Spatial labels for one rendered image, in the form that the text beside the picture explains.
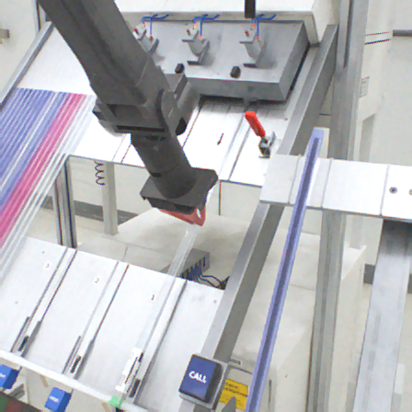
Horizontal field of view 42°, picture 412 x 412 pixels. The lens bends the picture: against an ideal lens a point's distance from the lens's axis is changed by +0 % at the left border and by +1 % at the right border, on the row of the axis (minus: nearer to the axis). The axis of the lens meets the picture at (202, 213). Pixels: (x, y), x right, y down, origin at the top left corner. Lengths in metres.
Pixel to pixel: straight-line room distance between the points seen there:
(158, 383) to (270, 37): 0.59
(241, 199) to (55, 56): 1.74
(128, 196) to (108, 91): 2.67
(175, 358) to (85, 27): 0.46
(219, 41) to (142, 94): 0.42
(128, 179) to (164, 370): 2.51
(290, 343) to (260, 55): 0.55
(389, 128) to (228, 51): 1.62
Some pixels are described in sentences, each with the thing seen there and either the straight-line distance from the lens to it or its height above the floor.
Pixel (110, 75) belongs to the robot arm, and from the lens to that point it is 0.59.
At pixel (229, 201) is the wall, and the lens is 2.89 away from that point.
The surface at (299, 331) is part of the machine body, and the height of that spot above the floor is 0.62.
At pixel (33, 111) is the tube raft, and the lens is 1.19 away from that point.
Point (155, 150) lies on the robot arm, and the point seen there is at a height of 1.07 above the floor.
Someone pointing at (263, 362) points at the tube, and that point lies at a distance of 0.61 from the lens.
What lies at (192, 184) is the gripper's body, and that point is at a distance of 0.75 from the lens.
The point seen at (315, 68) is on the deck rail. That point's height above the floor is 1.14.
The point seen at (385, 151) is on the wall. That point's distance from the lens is 2.54.
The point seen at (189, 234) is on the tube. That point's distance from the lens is 0.82.
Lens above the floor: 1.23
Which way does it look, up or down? 20 degrees down
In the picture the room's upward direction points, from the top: straight up
